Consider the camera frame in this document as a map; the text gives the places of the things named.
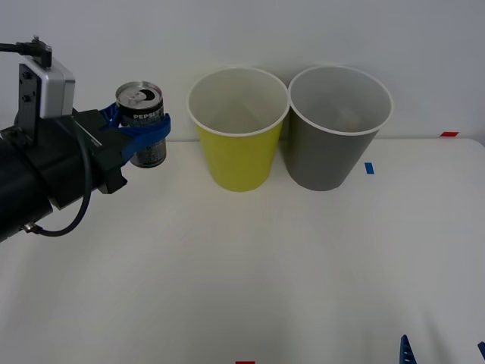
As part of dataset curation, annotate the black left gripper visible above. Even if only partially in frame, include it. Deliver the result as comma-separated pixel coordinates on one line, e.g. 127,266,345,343
27,102,172,212

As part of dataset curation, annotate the black drink can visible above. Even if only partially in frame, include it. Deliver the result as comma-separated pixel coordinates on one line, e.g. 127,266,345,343
114,80,168,169

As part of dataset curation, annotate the yellow-green plastic bin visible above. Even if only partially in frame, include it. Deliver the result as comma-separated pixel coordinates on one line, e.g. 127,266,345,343
186,67,289,193

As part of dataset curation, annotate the grey plastic bin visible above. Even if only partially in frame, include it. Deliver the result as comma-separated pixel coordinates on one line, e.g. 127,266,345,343
287,64,394,192

